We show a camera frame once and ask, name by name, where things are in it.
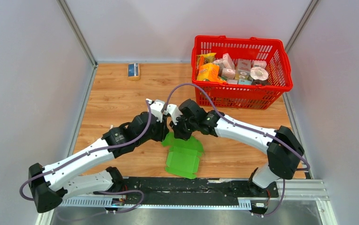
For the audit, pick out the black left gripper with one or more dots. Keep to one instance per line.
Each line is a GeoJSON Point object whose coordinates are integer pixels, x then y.
{"type": "Point", "coordinates": [163, 130]}

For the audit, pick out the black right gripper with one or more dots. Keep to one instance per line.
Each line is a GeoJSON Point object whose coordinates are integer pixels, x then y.
{"type": "Point", "coordinates": [178, 133]}

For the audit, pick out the green paper box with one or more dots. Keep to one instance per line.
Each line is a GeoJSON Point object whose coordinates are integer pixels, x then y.
{"type": "Point", "coordinates": [183, 157]}

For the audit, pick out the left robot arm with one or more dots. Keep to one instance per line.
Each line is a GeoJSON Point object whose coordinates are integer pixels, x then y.
{"type": "Point", "coordinates": [52, 184]}

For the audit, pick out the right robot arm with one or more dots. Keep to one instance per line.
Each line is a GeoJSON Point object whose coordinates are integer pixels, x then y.
{"type": "Point", "coordinates": [282, 148]}

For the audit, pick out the orange snack box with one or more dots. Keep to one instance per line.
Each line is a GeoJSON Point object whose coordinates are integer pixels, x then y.
{"type": "Point", "coordinates": [208, 72]}

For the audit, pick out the blue yellow sponge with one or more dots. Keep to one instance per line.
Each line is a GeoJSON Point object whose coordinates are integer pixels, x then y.
{"type": "Point", "coordinates": [133, 71]}

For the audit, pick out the yellow snack bag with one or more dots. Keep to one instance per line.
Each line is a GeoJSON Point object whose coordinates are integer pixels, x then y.
{"type": "Point", "coordinates": [203, 59]}

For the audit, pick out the pink white tissue pack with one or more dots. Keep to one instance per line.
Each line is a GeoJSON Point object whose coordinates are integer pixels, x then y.
{"type": "Point", "coordinates": [227, 61]}

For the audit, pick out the red shopping basket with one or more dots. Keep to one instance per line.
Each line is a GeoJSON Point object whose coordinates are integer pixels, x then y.
{"type": "Point", "coordinates": [235, 88]}

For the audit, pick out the red white carton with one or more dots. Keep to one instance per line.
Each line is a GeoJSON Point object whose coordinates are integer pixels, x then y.
{"type": "Point", "coordinates": [244, 65]}

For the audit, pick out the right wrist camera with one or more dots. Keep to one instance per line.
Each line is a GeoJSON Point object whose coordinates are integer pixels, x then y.
{"type": "Point", "coordinates": [173, 111]}

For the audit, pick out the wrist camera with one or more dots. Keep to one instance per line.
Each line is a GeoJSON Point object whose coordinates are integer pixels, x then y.
{"type": "Point", "coordinates": [173, 111]}
{"type": "Point", "coordinates": [156, 109]}

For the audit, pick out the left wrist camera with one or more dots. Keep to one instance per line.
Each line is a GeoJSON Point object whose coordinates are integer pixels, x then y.
{"type": "Point", "coordinates": [156, 109]}

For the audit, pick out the white perforated cable tray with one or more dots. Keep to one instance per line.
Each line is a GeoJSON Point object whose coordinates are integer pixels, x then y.
{"type": "Point", "coordinates": [110, 202]}

